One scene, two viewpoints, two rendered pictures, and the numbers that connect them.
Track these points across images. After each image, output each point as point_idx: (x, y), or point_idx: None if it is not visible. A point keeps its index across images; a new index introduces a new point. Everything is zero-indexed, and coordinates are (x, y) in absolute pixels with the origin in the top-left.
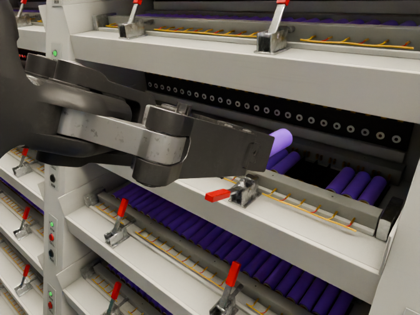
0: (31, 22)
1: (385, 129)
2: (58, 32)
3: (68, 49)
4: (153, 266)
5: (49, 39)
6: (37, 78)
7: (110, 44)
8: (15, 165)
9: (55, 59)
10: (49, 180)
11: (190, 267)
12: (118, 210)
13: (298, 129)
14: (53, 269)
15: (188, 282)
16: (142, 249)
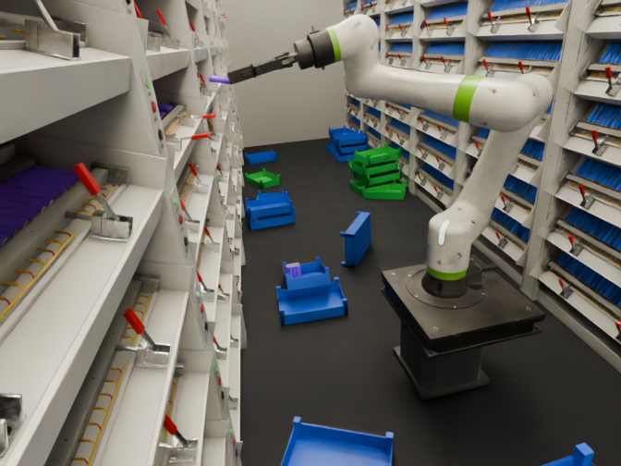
0: (24, 41)
1: None
2: (139, 54)
3: (150, 74)
4: (195, 212)
5: (136, 67)
6: (292, 53)
7: (160, 58)
8: (139, 397)
9: (149, 91)
10: (183, 254)
11: (185, 198)
12: (183, 205)
13: None
14: (208, 341)
15: (193, 201)
16: (187, 218)
